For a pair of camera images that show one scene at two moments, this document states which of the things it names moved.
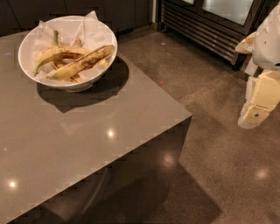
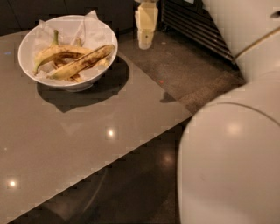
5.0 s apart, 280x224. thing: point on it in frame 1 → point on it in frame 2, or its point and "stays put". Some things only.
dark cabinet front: x=17 y=17 stays put
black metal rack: x=217 y=25 stays put
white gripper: x=269 y=44 → x=146 y=22
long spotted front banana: x=82 y=63 stays put
